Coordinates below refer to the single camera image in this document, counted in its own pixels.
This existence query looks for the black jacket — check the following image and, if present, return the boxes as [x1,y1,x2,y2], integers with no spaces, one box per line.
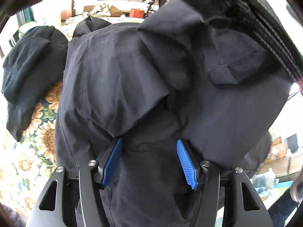
[1,0,293,227]

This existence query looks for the sunflower pattern tablecloth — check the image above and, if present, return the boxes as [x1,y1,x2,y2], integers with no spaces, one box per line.
[0,21,71,218]

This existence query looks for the orange paper bag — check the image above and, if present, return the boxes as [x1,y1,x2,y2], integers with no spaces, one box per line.
[129,9,144,19]

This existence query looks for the open cardboard box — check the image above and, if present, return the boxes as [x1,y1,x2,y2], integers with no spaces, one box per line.
[83,4,123,17]

